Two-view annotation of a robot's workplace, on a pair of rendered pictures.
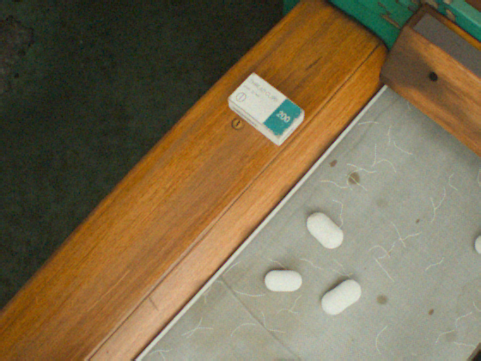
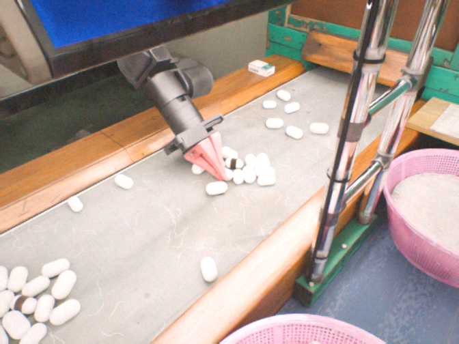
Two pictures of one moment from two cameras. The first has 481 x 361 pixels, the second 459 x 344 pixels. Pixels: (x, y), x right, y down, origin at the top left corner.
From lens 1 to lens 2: 0.66 m
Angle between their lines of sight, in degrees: 32
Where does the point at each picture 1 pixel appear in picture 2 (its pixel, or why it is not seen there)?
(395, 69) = (306, 49)
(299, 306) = (275, 112)
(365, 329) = (302, 118)
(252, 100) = (257, 63)
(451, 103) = (327, 52)
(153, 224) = (222, 89)
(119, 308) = (207, 104)
